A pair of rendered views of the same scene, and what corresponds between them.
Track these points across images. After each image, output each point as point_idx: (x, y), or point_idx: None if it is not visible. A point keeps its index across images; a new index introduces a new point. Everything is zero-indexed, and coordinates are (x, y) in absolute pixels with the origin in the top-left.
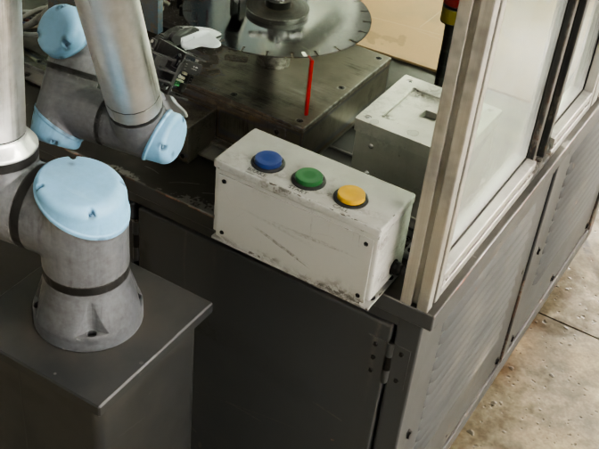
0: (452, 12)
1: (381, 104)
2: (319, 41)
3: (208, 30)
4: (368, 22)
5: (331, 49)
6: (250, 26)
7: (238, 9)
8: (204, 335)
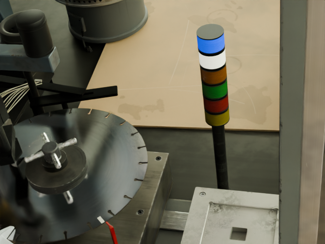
0: (216, 116)
1: (190, 239)
2: (109, 194)
3: (0, 236)
4: (143, 147)
5: (123, 201)
6: (38, 201)
7: (20, 181)
8: None
